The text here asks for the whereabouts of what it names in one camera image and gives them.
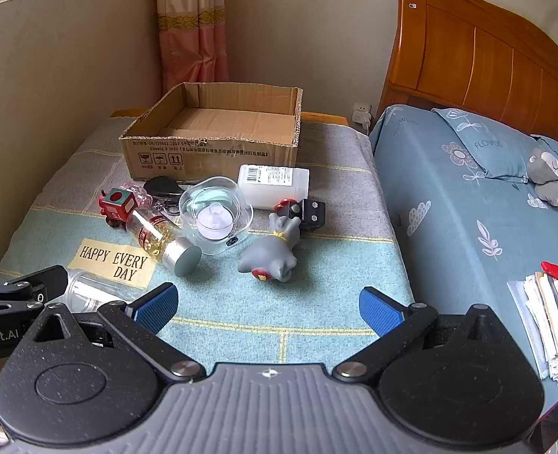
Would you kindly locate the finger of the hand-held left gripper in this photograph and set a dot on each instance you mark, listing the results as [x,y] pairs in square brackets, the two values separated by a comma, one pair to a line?
[33,281]

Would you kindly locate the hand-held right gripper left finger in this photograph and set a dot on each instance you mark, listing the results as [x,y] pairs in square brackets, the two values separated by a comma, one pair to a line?
[158,305]

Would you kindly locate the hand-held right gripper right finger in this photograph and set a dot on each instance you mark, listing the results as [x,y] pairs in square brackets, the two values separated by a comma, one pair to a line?
[376,310]

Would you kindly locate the glass bottle with silver cap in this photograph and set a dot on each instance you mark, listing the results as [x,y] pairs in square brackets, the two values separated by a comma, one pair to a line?
[165,241]

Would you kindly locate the clear glass container with lid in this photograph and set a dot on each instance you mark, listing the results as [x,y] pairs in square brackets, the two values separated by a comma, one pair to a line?
[215,220]

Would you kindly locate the black cube toy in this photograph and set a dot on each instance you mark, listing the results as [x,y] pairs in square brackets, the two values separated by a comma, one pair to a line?
[314,213]

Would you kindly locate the grey elephant toy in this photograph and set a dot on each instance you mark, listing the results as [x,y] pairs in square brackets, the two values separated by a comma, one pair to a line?
[272,250]

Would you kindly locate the small red black toy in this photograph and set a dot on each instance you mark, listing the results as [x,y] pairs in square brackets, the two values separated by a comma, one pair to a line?
[286,204]

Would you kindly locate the white plastic bottle green label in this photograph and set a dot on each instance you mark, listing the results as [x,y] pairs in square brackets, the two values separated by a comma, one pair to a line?
[272,184]

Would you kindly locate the brown cardboard box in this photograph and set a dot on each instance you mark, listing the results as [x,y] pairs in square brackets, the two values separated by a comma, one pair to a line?
[212,151]

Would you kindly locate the striped grey teal blanket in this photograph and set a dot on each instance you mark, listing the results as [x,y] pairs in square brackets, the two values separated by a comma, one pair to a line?
[326,265]

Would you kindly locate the blue floral bed sheet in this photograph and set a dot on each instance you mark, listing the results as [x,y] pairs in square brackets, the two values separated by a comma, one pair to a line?
[440,255]

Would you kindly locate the red toy train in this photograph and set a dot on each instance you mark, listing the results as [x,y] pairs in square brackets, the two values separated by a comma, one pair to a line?
[115,205]

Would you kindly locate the black key case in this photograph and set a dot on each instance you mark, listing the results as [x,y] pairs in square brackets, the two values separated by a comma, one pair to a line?
[163,186]

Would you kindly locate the stack of papers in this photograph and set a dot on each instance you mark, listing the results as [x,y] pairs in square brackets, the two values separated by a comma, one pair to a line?
[544,326]

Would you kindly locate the blue floral pillow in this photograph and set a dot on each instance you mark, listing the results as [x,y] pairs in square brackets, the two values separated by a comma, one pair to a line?
[492,146]

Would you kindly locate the grey plush toy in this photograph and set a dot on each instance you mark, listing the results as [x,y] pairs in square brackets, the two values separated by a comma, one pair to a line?
[546,170]

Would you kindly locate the wooden headboard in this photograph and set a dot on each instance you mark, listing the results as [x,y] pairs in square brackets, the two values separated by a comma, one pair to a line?
[477,61]

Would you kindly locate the pink patterned curtain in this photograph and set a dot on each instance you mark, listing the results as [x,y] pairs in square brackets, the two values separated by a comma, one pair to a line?
[191,38]

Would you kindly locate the white wall charger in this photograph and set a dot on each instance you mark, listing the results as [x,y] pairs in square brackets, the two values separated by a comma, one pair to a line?
[362,114]

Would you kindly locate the wooden side bed frame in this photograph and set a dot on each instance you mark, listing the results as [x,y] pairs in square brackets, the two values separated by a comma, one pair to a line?
[324,117]

